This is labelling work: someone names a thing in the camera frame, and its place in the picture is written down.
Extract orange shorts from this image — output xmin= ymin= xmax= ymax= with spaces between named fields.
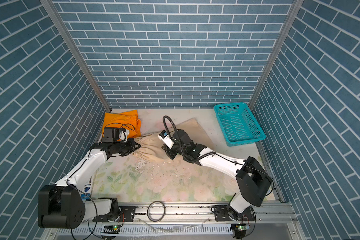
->
xmin=102 ymin=110 xmax=142 ymax=138

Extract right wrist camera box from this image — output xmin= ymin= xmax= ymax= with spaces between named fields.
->
xmin=158 ymin=130 xmax=175 ymax=149

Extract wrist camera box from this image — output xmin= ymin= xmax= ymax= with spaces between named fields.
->
xmin=158 ymin=130 xmax=175 ymax=149
xmin=102 ymin=127 xmax=130 ymax=144

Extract aluminium corner post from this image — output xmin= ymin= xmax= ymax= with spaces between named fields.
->
xmin=40 ymin=0 xmax=112 ymax=113
xmin=248 ymin=0 xmax=304 ymax=110

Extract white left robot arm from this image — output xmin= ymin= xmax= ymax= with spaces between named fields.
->
xmin=38 ymin=138 xmax=141 ymax=229

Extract small white blue box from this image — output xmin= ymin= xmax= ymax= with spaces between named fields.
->
xmin=81 ymin=177 xmax=92 ymax=201

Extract right aluminium corner post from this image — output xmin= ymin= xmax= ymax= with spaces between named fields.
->
xmin=248 ymin=0 xmax=304 ymax=110

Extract beige shorts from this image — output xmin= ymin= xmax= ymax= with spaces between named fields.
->
xmin=132 ymin=117 xmax=217 ymax=164

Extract teal plastic basket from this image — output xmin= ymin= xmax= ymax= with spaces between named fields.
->
xmin=214 ymin=103 xmax=266 ymax=147

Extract coiled black cable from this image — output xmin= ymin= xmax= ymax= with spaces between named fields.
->
xmin=146 ymin=200 xmax=166 ymax=223

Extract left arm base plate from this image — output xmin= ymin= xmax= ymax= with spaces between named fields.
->
xmin=93 ymin=206 xmax=136 ymax=223

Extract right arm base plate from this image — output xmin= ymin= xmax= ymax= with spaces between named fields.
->
xmin=211 ymin=205 xmax=256 ymax=222

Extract left aluminium corner post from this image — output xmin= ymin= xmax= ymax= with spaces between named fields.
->
xmin=40 ymin=0 xmax=112 ymax=113

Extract aluminium front rail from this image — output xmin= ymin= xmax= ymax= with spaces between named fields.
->
xmin=40 ymin=201 xmax=307 ymax=240

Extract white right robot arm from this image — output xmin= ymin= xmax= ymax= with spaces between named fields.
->
xmin=158 ymin=130 xmax=273 ymax=214

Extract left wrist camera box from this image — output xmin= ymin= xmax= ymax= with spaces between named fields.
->
xmin=102 ymin=127 xmax=130 ymax=144

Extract black right arm cable loop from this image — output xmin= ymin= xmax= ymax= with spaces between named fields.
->
xmin=162 ymin=115 xmax=193 ymax=163

